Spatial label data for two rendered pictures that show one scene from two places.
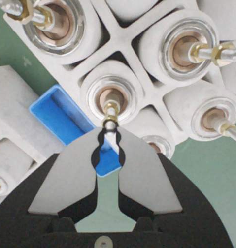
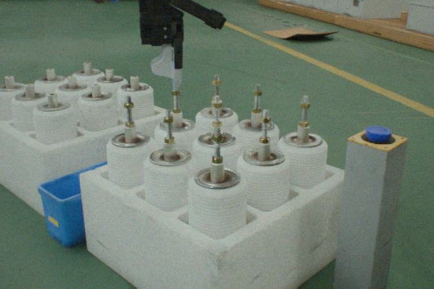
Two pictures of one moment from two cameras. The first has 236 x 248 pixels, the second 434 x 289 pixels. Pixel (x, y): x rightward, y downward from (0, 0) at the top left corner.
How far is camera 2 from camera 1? 0.98 m
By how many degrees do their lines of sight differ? 78
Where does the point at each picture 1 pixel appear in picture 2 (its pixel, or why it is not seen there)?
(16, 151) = (112, 122)
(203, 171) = not seen: outside the picture
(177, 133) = (132, 191)
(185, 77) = (200, 140)
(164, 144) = (141, 142)
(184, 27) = (229, 136)
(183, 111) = not seen: hidden behind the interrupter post
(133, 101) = (179, 129)
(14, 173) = (100, 108)
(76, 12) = (223, 115)
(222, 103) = (186, 156)
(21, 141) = (121, 128)
